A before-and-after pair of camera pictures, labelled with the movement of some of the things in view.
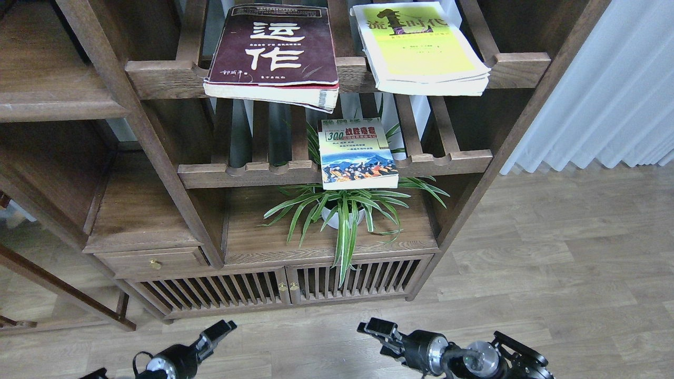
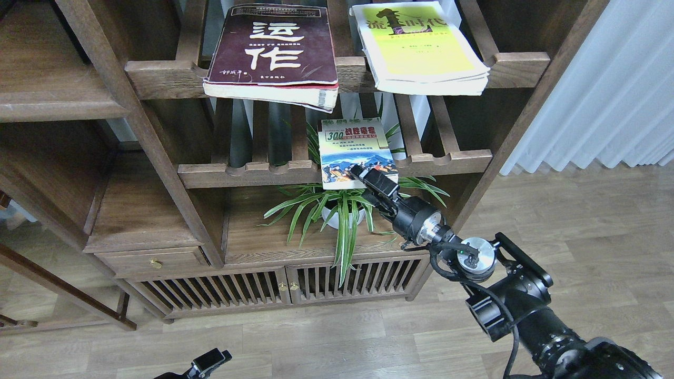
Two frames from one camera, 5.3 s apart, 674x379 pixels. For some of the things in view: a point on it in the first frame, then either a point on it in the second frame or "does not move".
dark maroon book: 281,54 does not move
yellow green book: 416,48 does not move
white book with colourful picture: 355,155 does not move
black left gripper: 180,361 to 201,365
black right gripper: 423,349 to 412,217
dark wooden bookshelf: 166,158 does not move
